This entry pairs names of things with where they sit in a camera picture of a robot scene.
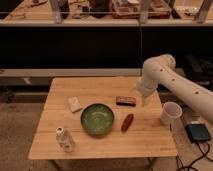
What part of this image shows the white paper cup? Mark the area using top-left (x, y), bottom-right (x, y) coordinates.
top-left (160, 102), bottom-right (182, 126)

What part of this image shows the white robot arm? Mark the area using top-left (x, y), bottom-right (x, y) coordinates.
top-left (136, 54), bottom-right (213, 125)

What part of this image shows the dark brown rectangular block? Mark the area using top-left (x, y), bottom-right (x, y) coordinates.
top-left (116, 96), bottom-right (136, 106)

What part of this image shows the brown sausage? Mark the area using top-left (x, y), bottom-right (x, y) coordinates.
top-left (121, 114), bottom-right (134, 132)

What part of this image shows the green ceramic bowl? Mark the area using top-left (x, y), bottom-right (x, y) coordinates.
top-left (80, 103), bottom-right (114, 136)

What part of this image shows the wooden folding table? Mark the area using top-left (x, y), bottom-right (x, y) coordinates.
top-left (28, 77), bottom-right (177, 160)

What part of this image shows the white sponge block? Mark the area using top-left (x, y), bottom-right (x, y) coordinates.
top-left (68, 97), bottom-right (82, 113)

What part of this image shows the small clear glass bottle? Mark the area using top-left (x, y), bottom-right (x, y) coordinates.
top-left (56, 127), bottom-right (75, 152)

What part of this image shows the long workbench shelf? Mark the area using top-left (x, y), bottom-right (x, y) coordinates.
top-left (0, 0), bottom-right (213, 27)

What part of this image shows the black cable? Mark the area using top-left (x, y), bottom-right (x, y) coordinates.
top-left (175, 141), bottom-right (213, 171)

